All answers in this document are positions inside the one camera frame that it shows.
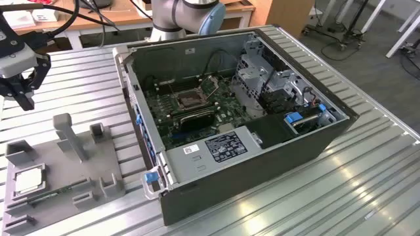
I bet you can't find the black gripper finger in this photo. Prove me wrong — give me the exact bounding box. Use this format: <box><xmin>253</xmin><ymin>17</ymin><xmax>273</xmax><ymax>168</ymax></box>
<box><xmin>0</xmin><ymin>75</ymin><xmax>29</xmax><ymax>99</ymax></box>
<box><xmin>14</xmin><ymin>53</ymin><xmax>52</xmax><ymax>111</ymax></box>

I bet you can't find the silver CPU chip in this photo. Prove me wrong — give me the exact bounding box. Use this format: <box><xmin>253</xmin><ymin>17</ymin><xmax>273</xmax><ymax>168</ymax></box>
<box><xmin>14</xmin><ymin>169</ymin><xmax>46</xmax><ymax>194</ymax></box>

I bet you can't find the black RAM slot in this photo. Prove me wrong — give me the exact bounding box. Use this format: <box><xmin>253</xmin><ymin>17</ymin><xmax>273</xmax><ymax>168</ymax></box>
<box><xmin>156</xmin><ymin>77</ymin><xmax>201</xmax><ymax>93</ymax></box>
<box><xmin>169</xmin><ymin>109</ymin><xmax>214</xmax><ymax>119</ymax></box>

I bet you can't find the CPU socket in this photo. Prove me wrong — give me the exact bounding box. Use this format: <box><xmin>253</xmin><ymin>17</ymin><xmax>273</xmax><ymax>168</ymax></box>
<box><xmin>174</xmin><ymin>89</ymin><xmax>210</xmax><ymax>111</ymax></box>

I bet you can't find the large white box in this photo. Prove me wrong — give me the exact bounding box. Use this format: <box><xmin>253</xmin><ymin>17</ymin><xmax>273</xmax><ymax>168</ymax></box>
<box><xmin>1</xmin><ymin>11</ymin><xmax>36</xmax><ymax>28</ymax></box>

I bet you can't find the small white box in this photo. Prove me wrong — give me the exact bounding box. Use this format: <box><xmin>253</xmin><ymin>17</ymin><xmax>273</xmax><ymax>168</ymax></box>
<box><xmin>32</xmin><ymin>8</ymin><xmax>60</xmax><ymax>23</ymax></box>

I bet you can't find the gray parts rack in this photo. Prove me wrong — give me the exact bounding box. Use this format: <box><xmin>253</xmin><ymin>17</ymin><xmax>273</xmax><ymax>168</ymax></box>
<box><xmin>2</xmin><ymin>112</ymin><xmax>126</xmax><ymax>236</ymax></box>

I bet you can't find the green RAM stick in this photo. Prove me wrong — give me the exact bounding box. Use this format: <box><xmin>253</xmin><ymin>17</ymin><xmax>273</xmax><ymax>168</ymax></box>
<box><xmin>28</xmin><ymin>185</ymin><xmax>74</xmax><ymax>204</ymax></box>

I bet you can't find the metal socket cover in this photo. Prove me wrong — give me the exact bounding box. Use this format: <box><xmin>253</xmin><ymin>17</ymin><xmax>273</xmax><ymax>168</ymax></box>
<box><xmin>197</xmin><ymin>75</ymin><xmax>220</xmax><ymax>98</ymax></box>

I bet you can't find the green motherboard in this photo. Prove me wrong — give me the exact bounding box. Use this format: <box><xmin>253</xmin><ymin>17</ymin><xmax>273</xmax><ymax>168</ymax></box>
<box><xmin>144</xmin><ymin>76</ymin><xmax>253</xmax><ymax>150</ymax></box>

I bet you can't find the gray power supply unit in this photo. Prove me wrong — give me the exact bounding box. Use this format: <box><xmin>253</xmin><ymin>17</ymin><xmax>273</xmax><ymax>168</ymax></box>
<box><xmin>165</xmin><ymin>125</ymin><xmax>262</xmax><ymax>184</ymax></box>

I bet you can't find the silver drive cage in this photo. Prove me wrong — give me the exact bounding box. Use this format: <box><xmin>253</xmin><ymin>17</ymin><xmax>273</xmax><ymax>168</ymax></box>
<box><xmin>234</xmin><ymin>54</ymin><xmax>297</xmax><ymax>114</ymax></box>

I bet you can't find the wooden desk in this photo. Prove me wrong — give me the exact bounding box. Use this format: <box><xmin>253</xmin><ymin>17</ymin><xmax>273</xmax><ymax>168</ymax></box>
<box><xmin>0</xmin><ymin>0</ymin><xmax>256</xmax><ymax>37</ymax></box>

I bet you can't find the open black PC case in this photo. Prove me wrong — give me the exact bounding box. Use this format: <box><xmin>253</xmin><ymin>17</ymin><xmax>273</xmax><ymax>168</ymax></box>
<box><xmin>112</xmin><ymin>24</ymin><xmax>360</xmax><ymax>227</ymax></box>

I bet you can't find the wooden cabinet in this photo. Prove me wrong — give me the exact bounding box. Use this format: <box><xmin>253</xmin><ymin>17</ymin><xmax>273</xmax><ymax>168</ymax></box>
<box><xmin>253</xmin><ymin>0</ymin><xmax>316</xmax><ymax>39</ymax></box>

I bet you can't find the hard disk in blue carrier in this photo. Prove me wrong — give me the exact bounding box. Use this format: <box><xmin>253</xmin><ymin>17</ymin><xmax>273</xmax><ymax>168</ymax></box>
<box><xmin>284</xmin><ymin>108</ymin><xmax>321</xmax><ymax>135</ymax></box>

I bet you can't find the black wheeled stand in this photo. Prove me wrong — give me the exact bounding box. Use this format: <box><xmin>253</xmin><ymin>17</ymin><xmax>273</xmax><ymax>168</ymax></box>
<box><xmin>301</xmin><ymin>0</ymin><xmax>369</xmax><ymax>52</ymax></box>

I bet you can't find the white table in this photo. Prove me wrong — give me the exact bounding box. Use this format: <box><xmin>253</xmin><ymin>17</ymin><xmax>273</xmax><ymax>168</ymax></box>
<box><xmin>385</xmin><ymin>0</ymin><xmax>420</xmax><ymax>59</ymax></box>
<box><xmin>314</xmin><ymin>0</ymin><xmax>386</xmax><ymax>34</ymax></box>

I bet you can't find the gray wrist camera box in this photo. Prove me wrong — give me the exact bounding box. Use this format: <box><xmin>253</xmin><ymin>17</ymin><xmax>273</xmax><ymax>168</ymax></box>
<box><xmin>0</xmin><ymin>17</ymin><xmax>36</xmax><ymax>79</ymax></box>

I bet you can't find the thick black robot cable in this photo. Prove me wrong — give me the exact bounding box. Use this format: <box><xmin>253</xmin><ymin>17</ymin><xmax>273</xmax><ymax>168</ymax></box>
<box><xmin>0</xmin><ymin>0</ymin><xmax>81</xmax><ymax>54</ymax></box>

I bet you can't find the black looped cable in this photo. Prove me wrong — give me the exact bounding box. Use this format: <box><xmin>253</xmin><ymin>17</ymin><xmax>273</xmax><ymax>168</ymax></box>
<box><xmin>201</xmin><ymin>49</ymin><xmax>237</xmax><ymax>75</ymax></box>

